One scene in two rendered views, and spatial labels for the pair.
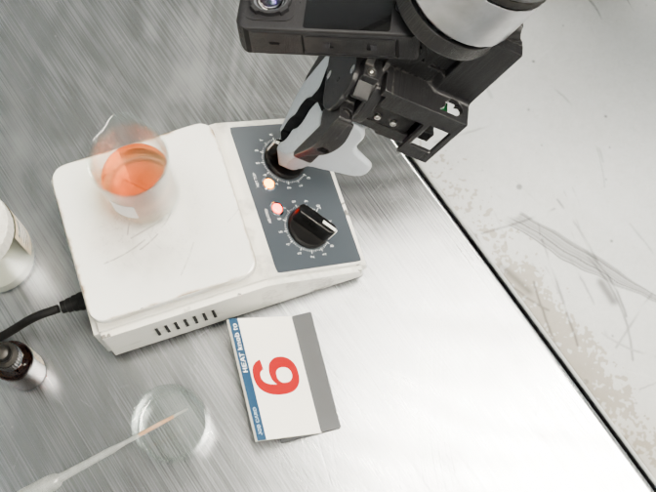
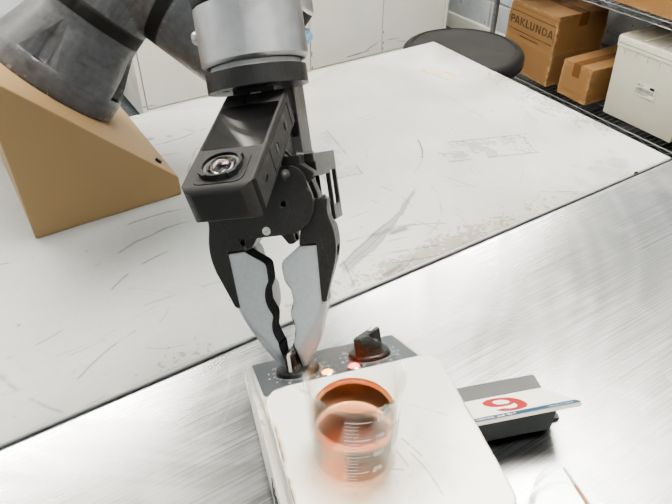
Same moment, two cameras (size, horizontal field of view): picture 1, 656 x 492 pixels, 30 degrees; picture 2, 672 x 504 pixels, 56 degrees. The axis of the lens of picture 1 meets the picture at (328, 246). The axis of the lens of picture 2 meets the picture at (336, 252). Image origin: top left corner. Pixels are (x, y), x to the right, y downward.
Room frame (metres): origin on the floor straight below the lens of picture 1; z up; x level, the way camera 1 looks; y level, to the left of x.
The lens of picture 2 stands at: (0.31, 0.34, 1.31)
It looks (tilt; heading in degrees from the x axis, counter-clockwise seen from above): 39 degrees down; 268
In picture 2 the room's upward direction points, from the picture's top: straight up
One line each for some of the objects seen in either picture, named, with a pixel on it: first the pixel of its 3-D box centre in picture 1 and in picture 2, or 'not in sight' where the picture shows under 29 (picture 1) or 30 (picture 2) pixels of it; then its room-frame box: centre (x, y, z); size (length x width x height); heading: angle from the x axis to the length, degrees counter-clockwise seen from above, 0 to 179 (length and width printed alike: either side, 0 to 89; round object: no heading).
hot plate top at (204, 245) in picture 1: (153, 221); (383, 448); (0.28, 0.12, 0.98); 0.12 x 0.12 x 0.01; 14
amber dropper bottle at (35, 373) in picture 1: (14, 361); not in sight; (0.20, 0.23, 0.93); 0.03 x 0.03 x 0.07
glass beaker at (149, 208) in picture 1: (136, 172); (348, 413); (0.30, 0.13, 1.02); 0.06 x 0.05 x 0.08; 7
